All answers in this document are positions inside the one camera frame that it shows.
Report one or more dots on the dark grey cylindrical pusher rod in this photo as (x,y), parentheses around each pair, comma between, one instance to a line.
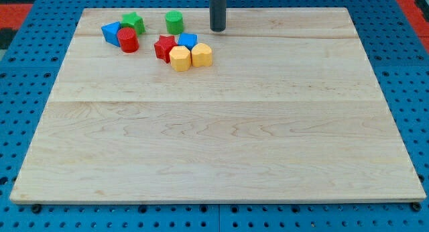
(217,12)

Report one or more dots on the green cylinder block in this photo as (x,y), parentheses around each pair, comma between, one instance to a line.
(174,22)

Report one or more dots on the blue cube block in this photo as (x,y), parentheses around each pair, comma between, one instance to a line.
(188,40)

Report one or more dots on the yellow heart block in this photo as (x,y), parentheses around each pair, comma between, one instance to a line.
(201,55)

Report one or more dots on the red star block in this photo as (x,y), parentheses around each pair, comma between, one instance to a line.
(163,47)

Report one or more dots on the yellow hexagon block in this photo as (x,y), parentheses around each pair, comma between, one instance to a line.
(180,58)

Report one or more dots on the green star block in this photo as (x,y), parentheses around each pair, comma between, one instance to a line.
(134,21)

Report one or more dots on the red cylinder block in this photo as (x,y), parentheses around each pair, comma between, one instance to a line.
(127,38)

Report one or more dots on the blue triangle block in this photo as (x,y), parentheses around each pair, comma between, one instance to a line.
(110,33)

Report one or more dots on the light wooden board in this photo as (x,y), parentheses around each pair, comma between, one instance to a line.
(289,112)

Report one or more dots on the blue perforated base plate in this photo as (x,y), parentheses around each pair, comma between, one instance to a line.
(33,59)

